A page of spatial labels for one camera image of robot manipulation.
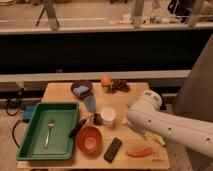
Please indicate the black eraser block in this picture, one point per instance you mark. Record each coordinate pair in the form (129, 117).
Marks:
(112, 150)

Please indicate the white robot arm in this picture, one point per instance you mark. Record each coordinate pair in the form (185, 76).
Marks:
(145, 113)

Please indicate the orange fruit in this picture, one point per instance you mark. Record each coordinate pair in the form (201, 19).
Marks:
(106, 81)

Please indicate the dark red grapes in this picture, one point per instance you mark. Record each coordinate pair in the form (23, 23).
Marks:
(118, 85)

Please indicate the white paper cup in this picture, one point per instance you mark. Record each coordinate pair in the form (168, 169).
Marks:
(108, 115)

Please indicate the purple bowl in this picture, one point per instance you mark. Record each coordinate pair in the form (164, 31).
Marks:
(79, 83)

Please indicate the small dark object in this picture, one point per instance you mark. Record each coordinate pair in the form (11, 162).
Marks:
(97, 120)

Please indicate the black marker pen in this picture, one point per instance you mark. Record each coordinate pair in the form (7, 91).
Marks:
(74, 131)

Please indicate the green plastic tray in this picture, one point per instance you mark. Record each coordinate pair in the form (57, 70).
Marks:
(65, 116)

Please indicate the orange plastic bowl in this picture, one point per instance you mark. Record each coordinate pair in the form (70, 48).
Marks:
(89, 139)

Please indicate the yellow toy banana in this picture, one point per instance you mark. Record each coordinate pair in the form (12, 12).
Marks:
(155, 137)

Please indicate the silver metal fork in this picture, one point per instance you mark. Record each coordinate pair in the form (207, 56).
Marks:
(50, 126)

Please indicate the orange toy carrot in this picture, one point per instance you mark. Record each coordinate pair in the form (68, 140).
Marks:
(142, 153)

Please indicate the blue box on floor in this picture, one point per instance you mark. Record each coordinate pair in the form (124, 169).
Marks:
(28, 111)

